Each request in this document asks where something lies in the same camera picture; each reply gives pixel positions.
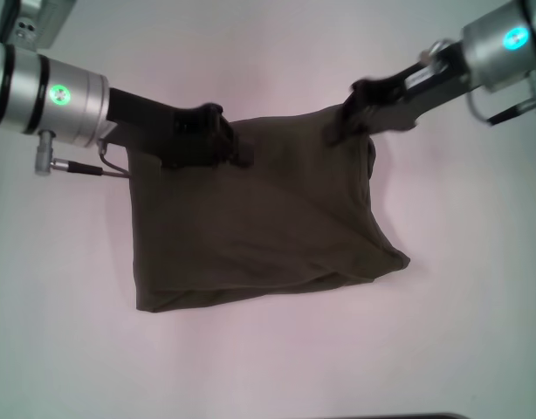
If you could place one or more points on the silver metal knob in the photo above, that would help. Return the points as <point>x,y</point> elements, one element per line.
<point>431,57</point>

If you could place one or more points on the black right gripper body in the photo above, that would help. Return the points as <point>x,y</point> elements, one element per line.
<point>407,100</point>

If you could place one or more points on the dark green printed t-shirt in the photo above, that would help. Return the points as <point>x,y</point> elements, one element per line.
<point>259,218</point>

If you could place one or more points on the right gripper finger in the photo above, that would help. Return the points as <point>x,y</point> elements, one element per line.
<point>342,131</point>
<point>342,111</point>

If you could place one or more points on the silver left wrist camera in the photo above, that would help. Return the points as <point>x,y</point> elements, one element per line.
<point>32,22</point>

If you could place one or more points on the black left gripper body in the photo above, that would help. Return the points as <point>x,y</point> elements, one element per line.
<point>163,131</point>

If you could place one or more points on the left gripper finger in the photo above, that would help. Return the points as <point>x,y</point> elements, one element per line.
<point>237,148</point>

